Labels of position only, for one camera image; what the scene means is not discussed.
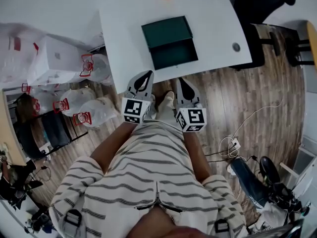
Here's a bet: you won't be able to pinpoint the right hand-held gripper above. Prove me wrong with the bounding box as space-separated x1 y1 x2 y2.
174 77 208 133

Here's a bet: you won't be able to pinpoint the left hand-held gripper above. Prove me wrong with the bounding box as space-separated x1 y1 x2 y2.
120 70 156 125

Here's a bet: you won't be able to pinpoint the dark green drawer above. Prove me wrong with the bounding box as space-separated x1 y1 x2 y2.
148 38 199 71

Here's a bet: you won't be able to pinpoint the dark green box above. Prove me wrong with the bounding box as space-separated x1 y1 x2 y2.
141 15 194 54

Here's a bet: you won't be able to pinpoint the person's left forearm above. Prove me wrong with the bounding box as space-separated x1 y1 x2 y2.
90 121 140 176

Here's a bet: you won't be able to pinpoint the person's right forearm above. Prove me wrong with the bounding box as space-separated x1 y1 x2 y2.
182 129 214 183

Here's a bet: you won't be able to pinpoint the person's beige trousers and shoes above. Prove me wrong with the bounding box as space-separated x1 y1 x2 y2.
149 90 177 124

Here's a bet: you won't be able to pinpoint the white power strip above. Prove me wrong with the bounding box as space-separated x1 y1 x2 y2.
228 137 241 150

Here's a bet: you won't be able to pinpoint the black desk leg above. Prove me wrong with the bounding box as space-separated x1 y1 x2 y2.
229 23 266 71

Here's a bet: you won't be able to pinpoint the white cardboard carton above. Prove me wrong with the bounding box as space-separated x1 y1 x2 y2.
26 35 88 87

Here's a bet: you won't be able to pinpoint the person's striped white shirt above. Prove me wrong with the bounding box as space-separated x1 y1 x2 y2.
49 119 249 238

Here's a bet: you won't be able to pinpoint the dark teal bag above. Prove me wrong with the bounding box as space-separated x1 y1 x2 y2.
232 157 270 209

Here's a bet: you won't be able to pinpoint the black round helmet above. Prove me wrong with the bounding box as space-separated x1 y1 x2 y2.
259 156 281 184

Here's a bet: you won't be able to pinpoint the black chair base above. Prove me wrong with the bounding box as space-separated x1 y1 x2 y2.
268 30 316 67

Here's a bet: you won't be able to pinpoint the black office chair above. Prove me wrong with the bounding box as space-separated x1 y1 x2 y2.
233 0 297 25

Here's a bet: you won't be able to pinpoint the clear plastic bag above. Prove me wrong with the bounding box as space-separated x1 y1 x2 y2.
0 22 48 84

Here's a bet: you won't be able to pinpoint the light wooden desk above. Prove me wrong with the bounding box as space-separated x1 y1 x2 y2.
0 90 27 166

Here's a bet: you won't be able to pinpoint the white floor cable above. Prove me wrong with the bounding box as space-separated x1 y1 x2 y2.
218 41 288 160

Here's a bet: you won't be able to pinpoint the grey strap with black buckle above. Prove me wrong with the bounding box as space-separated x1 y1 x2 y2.
214 218 230 234
61 208 85 238

